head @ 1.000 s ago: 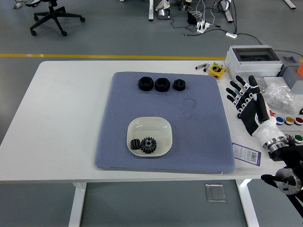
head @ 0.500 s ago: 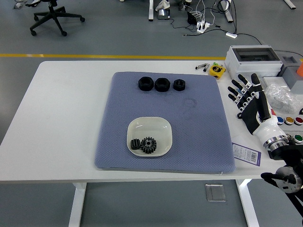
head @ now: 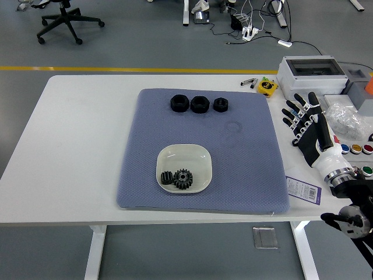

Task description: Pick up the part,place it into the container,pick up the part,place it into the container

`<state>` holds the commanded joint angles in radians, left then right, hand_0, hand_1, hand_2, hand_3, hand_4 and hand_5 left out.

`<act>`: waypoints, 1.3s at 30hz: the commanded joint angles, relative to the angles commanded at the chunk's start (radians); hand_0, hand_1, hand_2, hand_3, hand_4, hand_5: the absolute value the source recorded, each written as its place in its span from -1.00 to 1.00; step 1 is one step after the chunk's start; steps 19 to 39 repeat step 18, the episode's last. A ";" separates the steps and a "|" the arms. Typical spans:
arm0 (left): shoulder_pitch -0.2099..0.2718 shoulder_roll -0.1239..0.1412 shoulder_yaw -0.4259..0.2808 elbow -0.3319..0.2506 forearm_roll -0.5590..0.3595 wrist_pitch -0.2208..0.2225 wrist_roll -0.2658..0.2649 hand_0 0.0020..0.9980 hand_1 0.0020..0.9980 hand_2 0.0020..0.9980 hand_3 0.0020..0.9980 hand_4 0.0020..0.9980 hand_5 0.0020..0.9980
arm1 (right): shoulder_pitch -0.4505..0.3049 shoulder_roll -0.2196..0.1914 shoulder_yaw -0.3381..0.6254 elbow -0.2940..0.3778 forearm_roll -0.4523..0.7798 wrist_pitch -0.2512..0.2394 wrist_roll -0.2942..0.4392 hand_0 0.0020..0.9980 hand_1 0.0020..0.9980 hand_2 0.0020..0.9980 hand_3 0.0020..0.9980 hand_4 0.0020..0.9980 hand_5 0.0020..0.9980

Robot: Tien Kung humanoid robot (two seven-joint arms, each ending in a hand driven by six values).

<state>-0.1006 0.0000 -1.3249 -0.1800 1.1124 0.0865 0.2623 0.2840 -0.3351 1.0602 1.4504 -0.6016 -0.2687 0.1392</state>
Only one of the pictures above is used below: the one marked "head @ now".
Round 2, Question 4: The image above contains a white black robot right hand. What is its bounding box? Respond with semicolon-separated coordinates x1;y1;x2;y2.
281;92;353;177

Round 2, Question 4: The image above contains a large black gear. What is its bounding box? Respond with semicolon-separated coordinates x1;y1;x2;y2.
173;168;194;191

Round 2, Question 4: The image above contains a small black gear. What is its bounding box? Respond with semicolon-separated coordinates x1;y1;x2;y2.
160;170;177;186

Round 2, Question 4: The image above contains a white flat box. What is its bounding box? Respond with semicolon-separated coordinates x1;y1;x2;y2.
320;94;355;106

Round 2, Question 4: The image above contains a grey plastic box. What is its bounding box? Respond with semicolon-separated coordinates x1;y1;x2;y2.
339;63;373;113

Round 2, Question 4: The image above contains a small black hex nut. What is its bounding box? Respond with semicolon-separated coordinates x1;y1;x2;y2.
213;98;230;113

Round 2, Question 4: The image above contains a large black hex nut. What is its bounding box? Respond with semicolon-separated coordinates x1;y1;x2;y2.
170;94;189;114
190;96;210;114

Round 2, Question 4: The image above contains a clear bag of white parts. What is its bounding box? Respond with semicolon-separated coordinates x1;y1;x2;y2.
325;101;373;141

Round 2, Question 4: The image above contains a purple white label card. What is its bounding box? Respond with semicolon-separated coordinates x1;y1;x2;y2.
285;176;323;205

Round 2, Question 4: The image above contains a yellow tape measure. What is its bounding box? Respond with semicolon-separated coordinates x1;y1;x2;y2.
257;80;280;98

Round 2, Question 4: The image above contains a silver black small tool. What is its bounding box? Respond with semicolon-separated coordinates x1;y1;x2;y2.
240;78;259;89

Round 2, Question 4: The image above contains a metal floor socket plate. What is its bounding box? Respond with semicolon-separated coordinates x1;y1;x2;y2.
252;226;279;250

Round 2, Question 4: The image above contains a white table leg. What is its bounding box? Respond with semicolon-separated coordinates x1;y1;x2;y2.
290;220;321;280
83;225;107;280

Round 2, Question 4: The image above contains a white power strip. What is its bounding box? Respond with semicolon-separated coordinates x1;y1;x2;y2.
241;26;260;41

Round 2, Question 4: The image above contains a white desk leg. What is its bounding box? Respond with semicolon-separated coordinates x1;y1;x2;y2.
182;0;190;27
273;0;288;29

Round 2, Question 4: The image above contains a white square dish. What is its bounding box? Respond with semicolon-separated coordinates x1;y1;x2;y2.
156;143;213;194

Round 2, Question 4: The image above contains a blue-grey textured mat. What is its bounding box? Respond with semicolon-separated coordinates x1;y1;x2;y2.
116;88;291;215

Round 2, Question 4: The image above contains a black power adapter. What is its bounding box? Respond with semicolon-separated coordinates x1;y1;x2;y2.
230;13;244;31

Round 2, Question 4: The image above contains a white shoe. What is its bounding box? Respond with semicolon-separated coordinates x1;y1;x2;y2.
191;0;209;14

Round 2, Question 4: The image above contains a black office chair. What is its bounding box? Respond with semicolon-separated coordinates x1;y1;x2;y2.
37;0;105;46

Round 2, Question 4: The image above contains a grey electrical enclosure box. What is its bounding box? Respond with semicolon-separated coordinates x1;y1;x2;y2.
276;56;349;102

